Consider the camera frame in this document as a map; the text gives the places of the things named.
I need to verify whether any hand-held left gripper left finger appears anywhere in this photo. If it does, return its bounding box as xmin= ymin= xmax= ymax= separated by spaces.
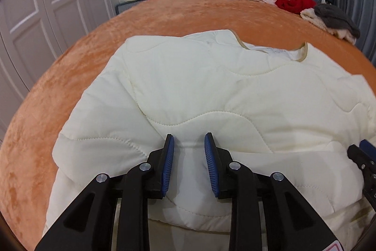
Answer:
xmin=35 ymin=133 xmax=175 ymax=251

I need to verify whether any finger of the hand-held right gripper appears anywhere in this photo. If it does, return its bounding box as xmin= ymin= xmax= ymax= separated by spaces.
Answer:
xmin=347 ymin=139 xmax=376 ymax=200

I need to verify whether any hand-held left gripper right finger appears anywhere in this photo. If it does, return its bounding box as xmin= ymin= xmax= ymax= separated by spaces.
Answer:
xmin=204 ymin=132 xmax=344 ymax=251

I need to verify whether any white quilted jacket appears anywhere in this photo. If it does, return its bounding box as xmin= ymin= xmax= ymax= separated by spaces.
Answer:
xmin=43 ymin=29 xmax=376 ymax=251

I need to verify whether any grey knitted garment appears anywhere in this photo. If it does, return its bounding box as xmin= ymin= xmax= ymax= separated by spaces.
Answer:
xmin=314 ymin=3 xmax=361 ymax=37

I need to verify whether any cream fluffy garment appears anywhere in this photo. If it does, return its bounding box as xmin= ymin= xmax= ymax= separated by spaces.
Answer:
xmin=300 ymin=8 xmax=357 ymax=44

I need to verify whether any orange plush bed blanket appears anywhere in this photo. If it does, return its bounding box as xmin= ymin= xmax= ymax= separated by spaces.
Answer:
xmin=0 ymin=0 xmax=376 ymax=243

